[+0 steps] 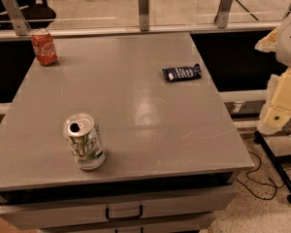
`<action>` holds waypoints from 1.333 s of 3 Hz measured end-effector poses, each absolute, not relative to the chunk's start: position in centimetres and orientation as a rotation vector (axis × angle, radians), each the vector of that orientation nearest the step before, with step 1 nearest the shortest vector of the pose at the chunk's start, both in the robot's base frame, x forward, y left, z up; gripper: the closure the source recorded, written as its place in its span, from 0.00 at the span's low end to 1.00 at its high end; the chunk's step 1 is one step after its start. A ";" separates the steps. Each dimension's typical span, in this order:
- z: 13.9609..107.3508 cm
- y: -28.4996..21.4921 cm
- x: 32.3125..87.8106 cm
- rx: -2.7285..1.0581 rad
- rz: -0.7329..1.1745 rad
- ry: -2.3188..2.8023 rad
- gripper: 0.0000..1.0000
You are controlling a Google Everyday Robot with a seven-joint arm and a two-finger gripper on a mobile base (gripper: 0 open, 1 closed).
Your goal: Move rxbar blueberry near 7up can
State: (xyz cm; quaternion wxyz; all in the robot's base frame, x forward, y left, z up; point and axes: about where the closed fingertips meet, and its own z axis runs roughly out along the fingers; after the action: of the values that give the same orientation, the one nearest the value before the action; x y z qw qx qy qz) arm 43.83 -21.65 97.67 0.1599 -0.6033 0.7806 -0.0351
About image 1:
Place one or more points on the red coca-cola can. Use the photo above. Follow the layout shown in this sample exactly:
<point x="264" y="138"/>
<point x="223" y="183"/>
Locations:
<point x="44" y="47"/>

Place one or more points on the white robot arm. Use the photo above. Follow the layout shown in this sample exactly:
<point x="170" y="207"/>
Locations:
<point x="283" y="47"/>

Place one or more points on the middle metal bracket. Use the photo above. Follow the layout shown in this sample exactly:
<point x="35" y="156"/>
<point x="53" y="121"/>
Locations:
<point x="143" y="6"/>

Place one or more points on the dark blue rxbar wrapper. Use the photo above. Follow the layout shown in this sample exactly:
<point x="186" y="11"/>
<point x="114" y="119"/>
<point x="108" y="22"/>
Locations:
<point x="182" y="73"/>

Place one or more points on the right metal bracket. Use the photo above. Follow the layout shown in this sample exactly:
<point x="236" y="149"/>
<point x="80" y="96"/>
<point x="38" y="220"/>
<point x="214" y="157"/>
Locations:
<point x="223" y="12"/>

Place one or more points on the metal bracket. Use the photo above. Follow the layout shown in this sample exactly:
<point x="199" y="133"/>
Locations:
<point x="223" y="12"/>
<point x="143" y="6"/>
<point x="20" y="25"/>

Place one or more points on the grey drawer with black handle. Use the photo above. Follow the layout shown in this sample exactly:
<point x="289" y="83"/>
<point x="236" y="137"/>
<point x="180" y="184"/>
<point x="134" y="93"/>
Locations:
<point x="111" y="208"/>

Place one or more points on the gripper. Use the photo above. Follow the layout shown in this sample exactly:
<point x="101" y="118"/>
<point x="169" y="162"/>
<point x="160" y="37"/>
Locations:
<point x="290" y="41"/>

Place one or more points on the silver green 7up can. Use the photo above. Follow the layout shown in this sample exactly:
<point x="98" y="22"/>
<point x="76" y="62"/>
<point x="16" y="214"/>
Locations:
<point x="82" y="134"/>

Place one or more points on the black office chair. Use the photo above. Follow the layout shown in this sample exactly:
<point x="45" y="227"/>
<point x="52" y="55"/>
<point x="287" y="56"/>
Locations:
<point x="36" y="12"/>

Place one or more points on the black floor stand bar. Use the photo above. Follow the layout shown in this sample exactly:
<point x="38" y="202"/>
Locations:
<point x="277" y="161"/>

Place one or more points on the left metal bracket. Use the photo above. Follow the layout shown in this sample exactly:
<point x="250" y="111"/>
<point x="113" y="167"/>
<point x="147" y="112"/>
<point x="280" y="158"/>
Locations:
<point x="20" y="25"/>

